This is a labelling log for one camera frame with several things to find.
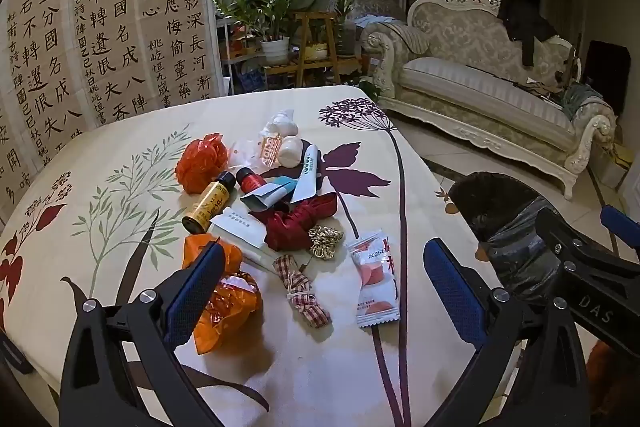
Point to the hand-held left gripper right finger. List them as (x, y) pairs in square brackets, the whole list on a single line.
[(455, 294)]

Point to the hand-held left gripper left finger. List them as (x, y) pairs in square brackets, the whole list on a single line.
[(195, 289)]

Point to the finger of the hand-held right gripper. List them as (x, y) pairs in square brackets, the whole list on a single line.
[(620, 224), (565, 239)]

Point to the orange printed foil wrapper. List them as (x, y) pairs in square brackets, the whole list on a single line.
[(235, 307)]

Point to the orange-red plastic bag ball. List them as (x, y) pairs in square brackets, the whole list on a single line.
[(200, 164), (232, 259)]

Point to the bin with black liner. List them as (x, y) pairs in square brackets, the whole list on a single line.
[(505, 227)]

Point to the white paper card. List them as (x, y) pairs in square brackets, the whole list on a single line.
[(237, 227)]

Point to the white snack packet pink discs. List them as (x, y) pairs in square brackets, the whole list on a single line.
[(375, 287)]

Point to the brown bottle yellow label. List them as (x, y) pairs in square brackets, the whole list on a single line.
[(207, 207)]

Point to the red checked ribbon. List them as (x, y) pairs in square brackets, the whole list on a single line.
[(302, 294)]

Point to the teal grey wrapper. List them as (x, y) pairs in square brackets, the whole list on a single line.
[(265, 197)]

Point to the dark red cloth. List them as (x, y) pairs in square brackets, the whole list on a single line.
[(295, 224)]

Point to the red bottle black cap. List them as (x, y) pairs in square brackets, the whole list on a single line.
[(250, 181)]

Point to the white squeeze tube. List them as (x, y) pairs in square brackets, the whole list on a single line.
[(306, 179)]

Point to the clear packet orange print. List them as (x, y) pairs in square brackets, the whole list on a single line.
[(270, 147)]

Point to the small white plastic bottle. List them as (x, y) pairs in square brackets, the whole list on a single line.
[(291, 151)]

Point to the white tissue wad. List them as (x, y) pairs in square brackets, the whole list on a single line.
[(281, 124)]

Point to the teal blanket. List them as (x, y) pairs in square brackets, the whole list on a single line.
[(580, 99)]

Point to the dark cabinet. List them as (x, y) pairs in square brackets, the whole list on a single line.
[(605, 77)]

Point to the cream floral tablecloth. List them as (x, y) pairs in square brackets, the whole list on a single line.
[(325, 367)]

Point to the cream ornate sofa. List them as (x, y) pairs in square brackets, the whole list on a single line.
[(475, 82)]

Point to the black jacket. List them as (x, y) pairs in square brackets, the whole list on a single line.
[(522, 22)]

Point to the small leafy floor plant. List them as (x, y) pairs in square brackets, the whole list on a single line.
[(370, 88)]

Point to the green plant in white pot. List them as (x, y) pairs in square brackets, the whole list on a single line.
[(275, 49)]

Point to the wooden plant stand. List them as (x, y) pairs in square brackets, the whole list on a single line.
[(302, 52)]

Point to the yellow ceramic pot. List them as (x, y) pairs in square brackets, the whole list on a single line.
[(316, 52)]

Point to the tall green plant dark pot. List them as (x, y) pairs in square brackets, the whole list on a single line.
[(345, 42)]

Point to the cream ornate armchair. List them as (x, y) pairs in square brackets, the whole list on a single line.
[(375, 2)]

